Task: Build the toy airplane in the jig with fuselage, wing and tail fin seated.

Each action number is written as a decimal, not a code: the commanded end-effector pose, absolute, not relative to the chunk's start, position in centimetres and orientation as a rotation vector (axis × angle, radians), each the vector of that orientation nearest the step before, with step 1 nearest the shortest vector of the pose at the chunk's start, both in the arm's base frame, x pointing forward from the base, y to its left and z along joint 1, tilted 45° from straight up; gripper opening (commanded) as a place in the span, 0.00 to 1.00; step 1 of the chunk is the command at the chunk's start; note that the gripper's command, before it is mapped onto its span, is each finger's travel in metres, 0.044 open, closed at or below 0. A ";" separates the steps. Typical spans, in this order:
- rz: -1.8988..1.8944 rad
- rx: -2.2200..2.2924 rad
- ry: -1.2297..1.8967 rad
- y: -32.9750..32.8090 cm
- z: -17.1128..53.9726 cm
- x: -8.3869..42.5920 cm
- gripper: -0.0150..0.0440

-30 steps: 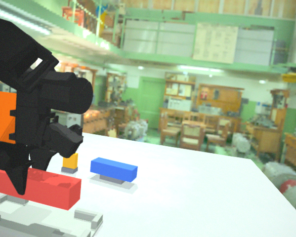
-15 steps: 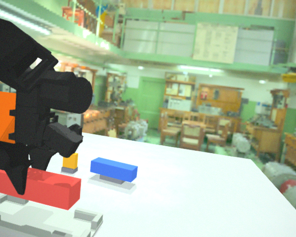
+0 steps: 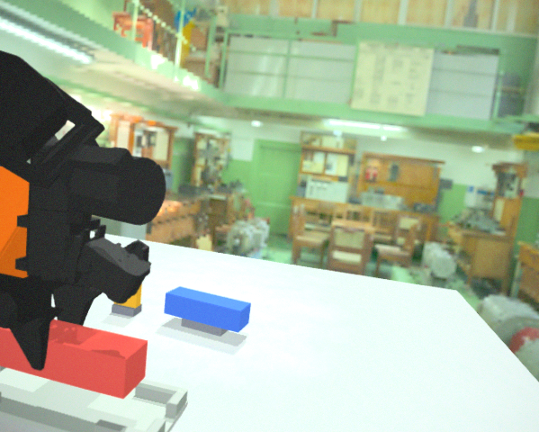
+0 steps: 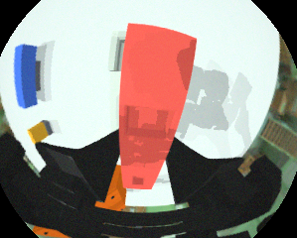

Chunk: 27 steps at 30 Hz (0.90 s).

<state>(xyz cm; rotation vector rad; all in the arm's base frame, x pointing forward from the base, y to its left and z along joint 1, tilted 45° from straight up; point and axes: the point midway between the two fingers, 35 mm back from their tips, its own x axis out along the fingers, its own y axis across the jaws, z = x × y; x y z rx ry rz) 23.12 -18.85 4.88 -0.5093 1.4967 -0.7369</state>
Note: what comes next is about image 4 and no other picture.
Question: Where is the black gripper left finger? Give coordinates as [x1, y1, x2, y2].
[34, 128, 120, 202]

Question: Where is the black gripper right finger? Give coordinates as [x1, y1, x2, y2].
[165, 138, 244, 205]

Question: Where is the blue rectangular block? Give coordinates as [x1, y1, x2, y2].
[13, 44, 38, 108]

